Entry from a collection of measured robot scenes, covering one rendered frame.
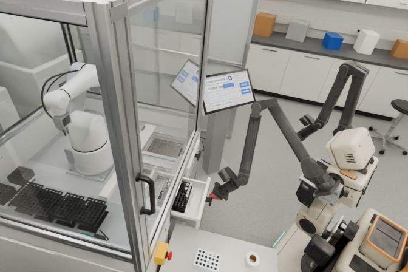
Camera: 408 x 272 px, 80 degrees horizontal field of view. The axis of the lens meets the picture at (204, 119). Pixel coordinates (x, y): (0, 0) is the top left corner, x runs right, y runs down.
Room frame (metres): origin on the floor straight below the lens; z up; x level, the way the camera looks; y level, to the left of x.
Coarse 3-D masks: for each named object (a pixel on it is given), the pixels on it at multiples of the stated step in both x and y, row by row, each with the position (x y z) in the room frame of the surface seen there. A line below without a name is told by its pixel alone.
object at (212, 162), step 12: (216, 120) 1.77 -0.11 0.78; (228, 120) 1.85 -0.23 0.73; (216, 132) 1.79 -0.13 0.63; (216, 144) 1.80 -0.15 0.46; (204, 156) 1.85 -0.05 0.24; (216, 156) 1.81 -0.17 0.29; (204, 168) 1.82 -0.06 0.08; (216, 168) 1.82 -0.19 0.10; (204, 180) 1.69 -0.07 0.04; (216, 180) 1.71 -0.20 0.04
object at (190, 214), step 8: (192, 184) 0.98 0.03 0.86; (200, 184) 0.97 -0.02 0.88; (200, 192) 0.94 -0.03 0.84; (192, 200) 0.88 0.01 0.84; (200, 200) 0.88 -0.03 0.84; (192, 208) 0.82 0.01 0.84; (176, 216) 0.74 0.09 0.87; (184, 216) 0.74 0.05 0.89; (192, 216) 0.74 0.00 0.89; (192, 224) 0.73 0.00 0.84
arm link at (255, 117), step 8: (256, 104) 1.01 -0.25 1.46; (256, 112) 0.99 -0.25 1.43; (256, 120) 0.99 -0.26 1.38; (248, 128) 0.98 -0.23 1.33; (256, 128) 0.97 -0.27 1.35; (248, 136) 0.96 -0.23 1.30; (256, 136) 0.96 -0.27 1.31; (248, 144) 0.94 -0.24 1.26; (248, 152) 0.92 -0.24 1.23; (248, 160) 0.90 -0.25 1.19; (240, 168) 0.87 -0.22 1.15; (248, 168) 0.87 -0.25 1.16; (240, 176) 0.85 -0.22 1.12; (248, 176) 0.85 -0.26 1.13
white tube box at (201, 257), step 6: (198, 252) 0.60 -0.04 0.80; (204, 252) 0.61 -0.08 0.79; (210, 252) 0.61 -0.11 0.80; (198, 258) 0.58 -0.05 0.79; (204, 258) 0.58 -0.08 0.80; (210, 258) 0.58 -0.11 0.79; (216, 258) 0.58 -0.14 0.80; (198, 264) 0.54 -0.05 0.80; (204, 264) 0.55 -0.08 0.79; (210, 264) 0.55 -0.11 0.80; (216, 264) 0.56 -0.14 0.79; (204, 270) 0.53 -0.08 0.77; (210, 270) 0.53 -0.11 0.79; (216, 270) 0.53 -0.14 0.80
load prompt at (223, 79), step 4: (220, 76) 1.85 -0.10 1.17; (224, 76) 1.86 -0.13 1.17; (228, 76) 1.88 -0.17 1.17; (232, 76) 1.90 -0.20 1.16; (208, 80) 1.78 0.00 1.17; (212, 80) 1.79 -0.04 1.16; (216, 80) 1.81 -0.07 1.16; (220, 80) 1.83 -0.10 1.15; (224, 80) 1.84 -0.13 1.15; (228, 80) 1.86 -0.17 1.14; (232, 80) 1.88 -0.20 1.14; (208, 84) 1.75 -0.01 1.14
